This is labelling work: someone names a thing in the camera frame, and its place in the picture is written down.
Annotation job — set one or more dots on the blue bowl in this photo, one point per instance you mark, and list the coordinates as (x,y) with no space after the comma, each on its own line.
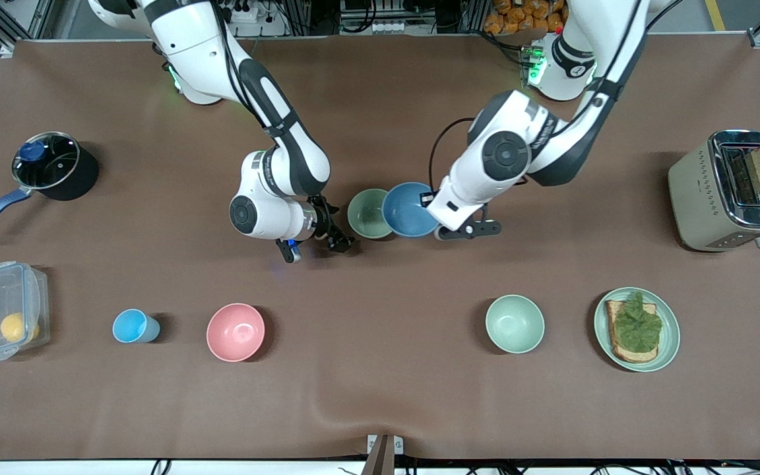
(410,210)

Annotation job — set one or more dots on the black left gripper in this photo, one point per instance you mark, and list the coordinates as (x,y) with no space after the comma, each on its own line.
(424,203)

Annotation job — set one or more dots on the blue cup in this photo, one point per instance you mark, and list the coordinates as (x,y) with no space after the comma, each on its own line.
(132,326)

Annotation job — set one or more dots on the yellow lemon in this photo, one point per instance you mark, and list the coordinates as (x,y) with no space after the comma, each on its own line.
(14,327)

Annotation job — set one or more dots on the toasted bread slice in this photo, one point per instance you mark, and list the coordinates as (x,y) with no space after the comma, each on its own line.
(617,349)

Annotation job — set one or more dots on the small white power strip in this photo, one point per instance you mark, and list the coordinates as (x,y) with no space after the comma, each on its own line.
(390,27)

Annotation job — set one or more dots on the pale mint bowl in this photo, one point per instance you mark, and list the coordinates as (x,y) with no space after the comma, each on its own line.
(514,324)

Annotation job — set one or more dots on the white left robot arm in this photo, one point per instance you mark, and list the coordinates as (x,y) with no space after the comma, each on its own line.
(479,178)

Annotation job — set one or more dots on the green lettuce leaf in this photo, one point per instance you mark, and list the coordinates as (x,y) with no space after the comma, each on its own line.
(638,326)

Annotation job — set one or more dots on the pink bowl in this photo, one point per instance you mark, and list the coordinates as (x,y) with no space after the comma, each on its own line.
(235,332)

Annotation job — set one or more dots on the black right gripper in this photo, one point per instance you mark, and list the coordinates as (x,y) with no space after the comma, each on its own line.
(322,221)

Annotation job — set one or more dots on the large white power strip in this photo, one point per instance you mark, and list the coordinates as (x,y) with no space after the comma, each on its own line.
(251,13)

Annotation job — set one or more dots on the metal table clamp bracket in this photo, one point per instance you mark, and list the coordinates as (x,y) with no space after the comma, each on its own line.
(384,455)

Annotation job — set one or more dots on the green plate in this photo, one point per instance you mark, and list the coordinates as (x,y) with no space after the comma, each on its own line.
(669,330)

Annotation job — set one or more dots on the glass pot lid blue knob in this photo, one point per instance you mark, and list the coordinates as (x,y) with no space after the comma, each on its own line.
(57,161)

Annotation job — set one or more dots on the orange snack bag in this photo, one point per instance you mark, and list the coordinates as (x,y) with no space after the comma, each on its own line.
(518,16)

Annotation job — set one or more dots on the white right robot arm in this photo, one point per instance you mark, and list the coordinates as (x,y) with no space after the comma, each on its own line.
(268,221)

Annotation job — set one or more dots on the beige chrome toaster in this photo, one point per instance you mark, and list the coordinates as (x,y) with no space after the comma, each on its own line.
(703,204)

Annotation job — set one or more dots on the sage green bowl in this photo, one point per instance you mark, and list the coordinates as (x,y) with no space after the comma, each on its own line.
(367,213)

